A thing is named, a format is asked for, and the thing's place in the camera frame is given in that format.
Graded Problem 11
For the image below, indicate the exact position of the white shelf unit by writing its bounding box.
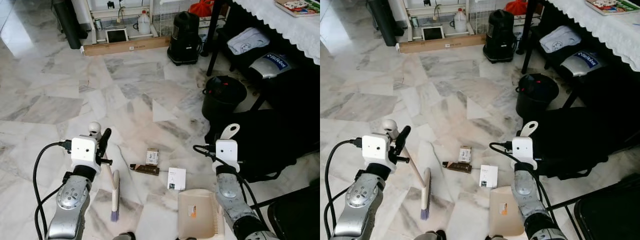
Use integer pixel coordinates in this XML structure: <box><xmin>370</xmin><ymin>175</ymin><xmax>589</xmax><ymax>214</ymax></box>
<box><xmin>387</xmin><ymin>0</ymin><xmax>481</xmax><ymax>43</ymax></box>
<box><xmin>70</xmin><ymin>0</ymin><xmax>166</xmax><ymax>47</ymax></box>

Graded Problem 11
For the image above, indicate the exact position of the white padded bag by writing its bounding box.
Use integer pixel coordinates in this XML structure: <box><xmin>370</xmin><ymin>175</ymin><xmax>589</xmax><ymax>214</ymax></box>
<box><xmin>539</xmin><ymin>25</ymin><xmax>582</xmax><ymax>54</ymax></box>
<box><xmin>227</xmin><ymin>27</ymin><xmax>271</xmax><ymax>55</ymax></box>

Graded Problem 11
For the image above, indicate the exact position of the black metal-framed seat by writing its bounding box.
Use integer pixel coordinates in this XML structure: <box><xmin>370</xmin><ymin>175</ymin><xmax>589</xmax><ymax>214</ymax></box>
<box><xmin>550</xmin><ymin>172</ymin><xmax>640</xmax><ymax>240</ymax></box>
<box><xmin>260</xmin><ymin>179</ymin><xmax>321</xmax><ymax>240</ymax></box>

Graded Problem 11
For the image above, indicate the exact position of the black lidded waste bin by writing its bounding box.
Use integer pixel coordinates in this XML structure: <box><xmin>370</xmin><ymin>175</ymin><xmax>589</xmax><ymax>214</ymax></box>
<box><xmin>202</xmin><ymin>75</ymin><xmax>248</xmax><ymax>121</ymax></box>
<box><xmin>515</xmin><ymin>73</ymin><xmax>560</xmax><ymax>119</ymax></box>

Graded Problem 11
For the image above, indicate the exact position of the white lace tablecloth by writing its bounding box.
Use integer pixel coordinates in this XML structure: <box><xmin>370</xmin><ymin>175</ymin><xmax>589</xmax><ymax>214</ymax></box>
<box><xmin>231</xmin><ymin>0</ymin><xmax>321</xmax><ymax>66</ymax></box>
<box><xmin>545</xmin><ymin>0</ymin><xmax>640</xmax><ymax>72</ymax></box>

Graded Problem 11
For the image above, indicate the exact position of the brown snack bar wrapper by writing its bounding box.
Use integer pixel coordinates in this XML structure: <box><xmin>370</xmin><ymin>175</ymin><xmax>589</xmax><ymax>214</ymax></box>
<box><xmin>129</xmin><ymin>163</ymin><xmax>161</xmax><ymax>176</ymax></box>
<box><xmin>442</xmin><ymin>160</ymin><xmax>472</xmax><ymax>174</ymax></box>

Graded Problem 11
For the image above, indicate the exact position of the black canister vacuum cleaner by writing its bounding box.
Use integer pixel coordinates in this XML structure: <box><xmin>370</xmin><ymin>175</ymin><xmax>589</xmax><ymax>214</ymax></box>
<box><xmin>483</xmin><ymin>9</ymin><xmax>519</xmax><ymax>64</ymax></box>
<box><xmin>167</xmin><ymin>11</ymin><xmax>204</xmax><ymax>66</ymax></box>

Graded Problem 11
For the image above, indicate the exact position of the black cylinder tube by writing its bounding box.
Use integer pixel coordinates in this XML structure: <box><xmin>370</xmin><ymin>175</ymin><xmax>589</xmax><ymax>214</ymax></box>
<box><xmin>366</xmin><ymin>0</ymin><xmax>399</xmax><ymax>47</ymax></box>
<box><xmin>51</xmin><ymin>0</ymin><xmax>84</xmax><ymax>50</ymax></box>

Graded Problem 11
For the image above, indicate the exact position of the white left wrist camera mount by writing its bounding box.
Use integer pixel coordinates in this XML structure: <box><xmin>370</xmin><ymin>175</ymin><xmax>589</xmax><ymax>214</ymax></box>
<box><xmin>361</xmin><ymin>133</ymin><xmax>392</xmax><ymax>172</ymax></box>
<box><xmin>70</xmin><ymin>135</ymin><xmax>99</xmax><ymax>174</ymax></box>

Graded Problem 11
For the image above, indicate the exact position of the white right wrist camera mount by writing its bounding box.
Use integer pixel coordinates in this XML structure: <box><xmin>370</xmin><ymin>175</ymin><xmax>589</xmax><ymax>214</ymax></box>
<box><xmin>511</xmin><ymin>136</ymin><xmax>536</xmax><ymax>170</ymax></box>
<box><xmin>215</xmin><ymin>139</ymin><xmax>240</xmax><ymax>173</ymax></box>

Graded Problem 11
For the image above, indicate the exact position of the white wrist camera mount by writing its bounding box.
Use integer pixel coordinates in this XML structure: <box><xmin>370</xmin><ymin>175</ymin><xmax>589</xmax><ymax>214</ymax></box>
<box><xmin>511</xmin><ymin>136</ymin><xmax>536</xmax><ymax>170</ymax></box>
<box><xmin>70</xmin><ymin>135</ymin><xmax>99</xmax><ymax>174</ymax></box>
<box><xmin>361</xmin><ymin>133</ymin><xmax>392</xmax><ymax>172</ymax></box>
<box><xmin>215</xmin><ymin>139</ymin><xmax>240</xmax><ymax>173</ymax></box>

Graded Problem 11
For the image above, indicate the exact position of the long brown cardboard box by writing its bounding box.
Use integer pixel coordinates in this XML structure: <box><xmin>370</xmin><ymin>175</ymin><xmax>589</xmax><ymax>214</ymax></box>
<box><xmin>397</xmin><ymin>33</ymin><xmax>486</xmax><ymax>54</ymax></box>
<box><xmin>81</xmin><ymin>36</ymin><xmax>171</xmax><ymax>57</ymax></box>

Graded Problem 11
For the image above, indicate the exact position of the wooden broom with purple bristles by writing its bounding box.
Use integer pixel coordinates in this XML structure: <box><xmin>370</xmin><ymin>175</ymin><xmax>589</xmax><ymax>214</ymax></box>
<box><xmin>88</xmin><ymin>121</ymin><xmax>121</xmax><ymax>223</ymax></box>
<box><xmin>382</xmin><ymin>119</ymin><xmax>432</xmax><ymax>221</ymax></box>

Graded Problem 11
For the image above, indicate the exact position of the silver bag with blue label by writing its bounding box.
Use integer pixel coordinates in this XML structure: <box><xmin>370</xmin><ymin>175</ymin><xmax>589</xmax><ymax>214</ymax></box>
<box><xmin>248</xmin><ymin>52</ymin><xmax>297</xmax><ymax>80</ymax></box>
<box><xmin>561</xmin><ymin>50</ymin><xmax>608</xmax><ymax>77</ymax></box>

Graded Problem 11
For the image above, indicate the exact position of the white wire rack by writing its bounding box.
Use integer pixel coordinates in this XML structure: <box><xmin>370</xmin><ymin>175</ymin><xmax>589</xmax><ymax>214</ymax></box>
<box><xmin>152</xmin><ymin>7</ymin><xmax>175</xmax><ymax>37</ymax></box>
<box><xmin>467</xmin><ymin>6</ymin><xmax>489</xmax><ymax>34</ymax></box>

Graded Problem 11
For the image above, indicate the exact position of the red bag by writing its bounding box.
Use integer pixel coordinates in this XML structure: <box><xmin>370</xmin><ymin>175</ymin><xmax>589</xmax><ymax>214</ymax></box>
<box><xmin>188</xmin><ymin>0</ymin><xmax>215</xmax><ymax>18</ymax></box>
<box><xmin>504</xmin><ymin>0</ymin><xmax>529</xmax><ymax>16</ymax></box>

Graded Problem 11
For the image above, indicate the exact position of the white plastic jug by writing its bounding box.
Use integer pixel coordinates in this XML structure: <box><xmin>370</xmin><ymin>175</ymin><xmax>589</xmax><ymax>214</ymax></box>
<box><xmin>137</xmin><ymin>9</ymin><xmax>152</xmax><ymax>36</ymax></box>
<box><xmin>453</xmin><ymin>8</ymin><xmax>468</xmax><ymax>34</ymax></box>

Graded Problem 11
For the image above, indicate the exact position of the white-framed tablet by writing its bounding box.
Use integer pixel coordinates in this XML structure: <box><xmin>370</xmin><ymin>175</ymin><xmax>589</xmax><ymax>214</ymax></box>
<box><xmin>105</xmin><ymin>28</ymin><xmax>129</xmax><ymax>44</ymax></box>
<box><xmin>421</xmin><ymin>26</ymin><xmax>445</xmax><ymax>42</ymax></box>

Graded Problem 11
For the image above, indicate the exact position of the colourful book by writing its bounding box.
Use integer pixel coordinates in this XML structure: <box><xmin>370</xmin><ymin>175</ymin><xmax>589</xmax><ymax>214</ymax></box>
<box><xmin>274</xmin><ymin>0</ymin><xmax>321</xmax><ymax>18</ymax></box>
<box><xmin>585</xmin><ymin>0</ymin><xmax>640</xmax><ymax>16</ymax></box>

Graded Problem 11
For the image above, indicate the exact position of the black table leg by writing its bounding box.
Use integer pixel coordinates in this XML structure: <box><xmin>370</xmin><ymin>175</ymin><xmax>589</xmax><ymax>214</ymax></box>
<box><xmin>206</xmin><ymin>0</ymin><xmax>227</xmax><ymax>77</ymax></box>
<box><xmin>520</xmin><ymin>0</ymin><xmax>540</xmax><ymax>75</ymax></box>

